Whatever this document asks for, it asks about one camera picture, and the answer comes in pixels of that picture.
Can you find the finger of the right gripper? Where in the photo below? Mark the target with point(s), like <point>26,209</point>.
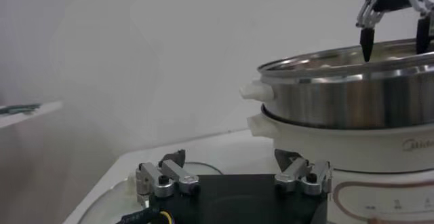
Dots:
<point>423,35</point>
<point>367,38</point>

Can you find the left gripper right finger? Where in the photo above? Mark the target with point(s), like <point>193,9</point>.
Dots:
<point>295,171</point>

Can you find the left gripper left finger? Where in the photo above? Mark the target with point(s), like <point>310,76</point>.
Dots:
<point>176,174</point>

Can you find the round glass pot lid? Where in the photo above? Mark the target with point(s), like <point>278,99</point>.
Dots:
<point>112,201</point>

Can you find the stainless steel steamer basket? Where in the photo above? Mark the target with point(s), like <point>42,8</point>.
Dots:
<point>339,103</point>

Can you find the white electric cooker pot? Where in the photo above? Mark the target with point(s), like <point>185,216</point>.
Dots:
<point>356,150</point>

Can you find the white side table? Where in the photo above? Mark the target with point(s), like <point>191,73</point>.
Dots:
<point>34,116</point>

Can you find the green flat item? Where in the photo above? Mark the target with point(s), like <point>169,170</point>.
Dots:
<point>20,109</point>

